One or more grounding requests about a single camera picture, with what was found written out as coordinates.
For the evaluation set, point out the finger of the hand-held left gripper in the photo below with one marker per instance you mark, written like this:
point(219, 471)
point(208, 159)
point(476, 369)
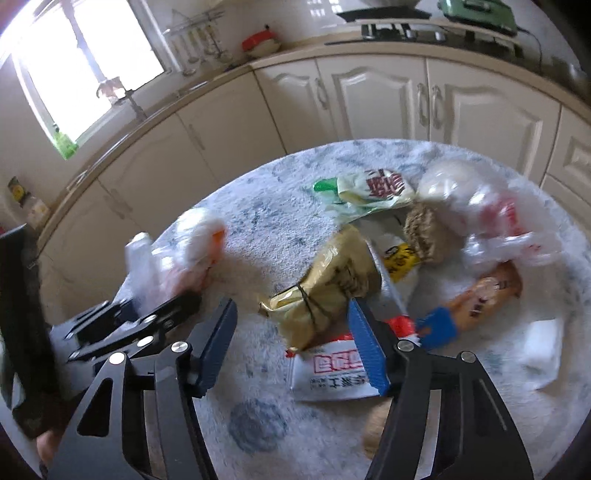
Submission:
point(101, 318)
point(157, 316)

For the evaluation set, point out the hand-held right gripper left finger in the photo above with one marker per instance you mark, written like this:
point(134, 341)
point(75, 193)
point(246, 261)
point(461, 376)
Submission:
point(217, 346)

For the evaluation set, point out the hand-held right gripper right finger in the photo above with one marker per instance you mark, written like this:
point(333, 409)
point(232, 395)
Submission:
point(369, 350)

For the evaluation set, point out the white packet with red print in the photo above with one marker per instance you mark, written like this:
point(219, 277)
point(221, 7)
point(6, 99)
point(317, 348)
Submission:
point(332, 374)

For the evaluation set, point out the clear plastic bag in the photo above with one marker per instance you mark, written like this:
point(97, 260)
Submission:
point(184, 258)

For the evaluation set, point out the golden bag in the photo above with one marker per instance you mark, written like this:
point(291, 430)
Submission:
point(332, 286)

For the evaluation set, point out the person's left hand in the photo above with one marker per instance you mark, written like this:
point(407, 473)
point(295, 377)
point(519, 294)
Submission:
point(48, 447)

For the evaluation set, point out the white strip packet red tip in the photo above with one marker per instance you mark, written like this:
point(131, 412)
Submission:
point(401, 323)

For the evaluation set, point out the small blue wrapper piece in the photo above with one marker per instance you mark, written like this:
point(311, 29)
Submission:
point(438, 328)

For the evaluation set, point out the tan rounded object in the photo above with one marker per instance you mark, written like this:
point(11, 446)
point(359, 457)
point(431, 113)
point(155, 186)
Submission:
point(376, 429)

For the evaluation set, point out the yellow packet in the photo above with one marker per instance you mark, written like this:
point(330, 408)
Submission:
point(401, 261)

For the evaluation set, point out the orange brown snack packet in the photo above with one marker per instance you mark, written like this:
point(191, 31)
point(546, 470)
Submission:
point(489, 295)

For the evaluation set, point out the bottle with yellow label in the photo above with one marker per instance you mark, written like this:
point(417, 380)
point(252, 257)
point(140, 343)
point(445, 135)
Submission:
point(16, 189)

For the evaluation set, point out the green white snack bag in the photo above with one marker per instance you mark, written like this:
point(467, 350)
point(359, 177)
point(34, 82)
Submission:
point(374, 189)

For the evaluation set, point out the white crumpled tissue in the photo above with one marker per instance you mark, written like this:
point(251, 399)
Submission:
point(540, 350)

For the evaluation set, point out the green bottle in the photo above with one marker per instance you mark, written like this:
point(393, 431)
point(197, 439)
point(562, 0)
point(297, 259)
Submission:
point(64, 145)

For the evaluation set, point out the pale bun in plastic bag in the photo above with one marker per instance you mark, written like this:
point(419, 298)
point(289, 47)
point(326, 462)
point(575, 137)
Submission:
point(443, 184)

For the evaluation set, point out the white red-printed plastic bag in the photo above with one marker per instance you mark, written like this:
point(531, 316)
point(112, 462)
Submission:
point(503, 226)

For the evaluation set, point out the steel faucet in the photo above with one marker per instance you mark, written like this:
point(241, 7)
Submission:
point(117, 92)

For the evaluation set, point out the cream base cabinet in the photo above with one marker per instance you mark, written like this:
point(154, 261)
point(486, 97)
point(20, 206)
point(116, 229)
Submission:
point(369, 101)

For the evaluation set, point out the cream cabinet drawer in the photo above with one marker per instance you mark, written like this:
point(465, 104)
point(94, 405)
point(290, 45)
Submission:
point(570, 198)
point(575, 157)

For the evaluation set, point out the steel ladle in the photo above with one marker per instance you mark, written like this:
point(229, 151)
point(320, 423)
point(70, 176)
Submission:
point(210, 46)
point(188, 64)

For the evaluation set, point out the kitchen window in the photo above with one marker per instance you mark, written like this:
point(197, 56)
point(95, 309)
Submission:
point(92, 50)

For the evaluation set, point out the steel spatula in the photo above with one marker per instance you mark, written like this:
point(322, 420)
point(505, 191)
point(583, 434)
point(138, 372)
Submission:
point(199, 50)

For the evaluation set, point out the steel skimmer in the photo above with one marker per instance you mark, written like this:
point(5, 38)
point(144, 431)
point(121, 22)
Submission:
point(224, 55)

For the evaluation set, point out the white bowl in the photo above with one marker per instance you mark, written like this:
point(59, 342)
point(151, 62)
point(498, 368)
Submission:
point(268, 50)

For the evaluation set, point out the red kitchen container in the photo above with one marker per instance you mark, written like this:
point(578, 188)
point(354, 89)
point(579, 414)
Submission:
point(259, 39)

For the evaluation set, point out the black glass gas stove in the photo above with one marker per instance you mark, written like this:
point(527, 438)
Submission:
point(415, 40)

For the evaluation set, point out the black induction cooker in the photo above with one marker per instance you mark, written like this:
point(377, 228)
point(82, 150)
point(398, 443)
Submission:
point(383, 14)

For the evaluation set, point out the steel wok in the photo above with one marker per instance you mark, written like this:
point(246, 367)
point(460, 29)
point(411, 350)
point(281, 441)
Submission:
point(388, 3)

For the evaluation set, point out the green electric cooker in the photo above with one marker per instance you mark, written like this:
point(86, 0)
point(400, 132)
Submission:
point(475, 14)

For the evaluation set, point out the steel utensil rail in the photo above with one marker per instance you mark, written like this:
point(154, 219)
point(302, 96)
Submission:
point(194, 23)

